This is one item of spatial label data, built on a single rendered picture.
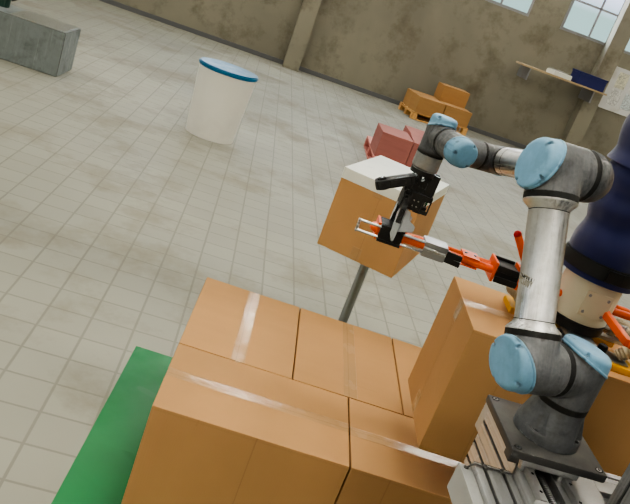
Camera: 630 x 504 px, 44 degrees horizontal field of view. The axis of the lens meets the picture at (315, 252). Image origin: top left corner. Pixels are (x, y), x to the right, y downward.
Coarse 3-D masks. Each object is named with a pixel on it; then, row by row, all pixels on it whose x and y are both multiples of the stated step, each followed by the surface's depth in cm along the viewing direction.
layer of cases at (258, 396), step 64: (192, 320) 274; (256, 320) 292; (320, 320) 312; (192, 384) 236; (256, 384) 249; (320, 384) 264; (384, 384) 280; (192, 448) 224; (256, 448) 223; (320, 448) 228; (384, 448) 240
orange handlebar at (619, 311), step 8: (408, 240) 217; (448, 248) 222; (464, 256) 218; (472, 256) 219; (464, 264) 219; (472, 264) 218; (480, 264) 218; (488, 264) 219; (608, 312) 216; (616, 312) 222; (624, 312) 222; (608, 320) 212; (616, 320) 211; (616, 328) 206; (616, 336) 205; (624, 336) 201; (624, 344) 200
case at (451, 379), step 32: (480, 288) 243; (448, 320) 235; (480, 320) 216; (448, 352) 224; (480, 352) 210; (416, 384) 246; (448, 384) 214; (480, 384) 214; (608, 384) 212; (416, 416) 234; (448, 416) 217; (608, 416) 216; (448, 448) 221; (608, 448) 219
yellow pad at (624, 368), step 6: (600, 348) 217; (606, 348) 217; (606, 354) 219; (612, 354) 221; (612, 360) 216; (612, 366) 215; (618, 366) 215; (624, 366) 216; (618, 372) 215; (624, 372) 215
